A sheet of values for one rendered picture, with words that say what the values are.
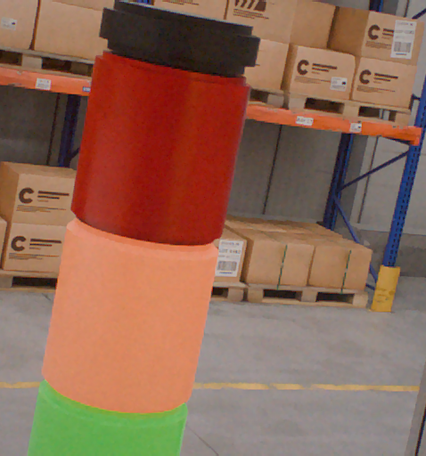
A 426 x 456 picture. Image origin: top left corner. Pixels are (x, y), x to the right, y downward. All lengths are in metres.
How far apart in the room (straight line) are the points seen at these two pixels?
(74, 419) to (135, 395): 0.02
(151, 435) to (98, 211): 0.07
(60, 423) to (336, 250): 9.60
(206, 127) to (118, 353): 0.07
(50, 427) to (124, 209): 0.08
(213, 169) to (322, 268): 9.58
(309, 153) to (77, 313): 10.77
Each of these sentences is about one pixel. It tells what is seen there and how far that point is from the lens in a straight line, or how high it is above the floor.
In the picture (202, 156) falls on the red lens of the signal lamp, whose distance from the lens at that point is 0.35.
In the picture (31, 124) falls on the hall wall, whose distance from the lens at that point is 9.88.
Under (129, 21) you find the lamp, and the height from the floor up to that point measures 2.33.
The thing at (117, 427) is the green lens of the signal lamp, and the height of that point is 2.21.
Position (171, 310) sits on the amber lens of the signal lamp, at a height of 2.25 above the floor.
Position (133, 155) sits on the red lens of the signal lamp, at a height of 2.30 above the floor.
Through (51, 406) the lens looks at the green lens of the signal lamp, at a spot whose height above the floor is 2.21.
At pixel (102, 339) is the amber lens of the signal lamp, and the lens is 0.36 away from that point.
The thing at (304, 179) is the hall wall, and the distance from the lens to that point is 11.16.
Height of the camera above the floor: 2.35
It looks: 11 degrees down
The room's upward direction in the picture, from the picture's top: 11 degrees clockwise
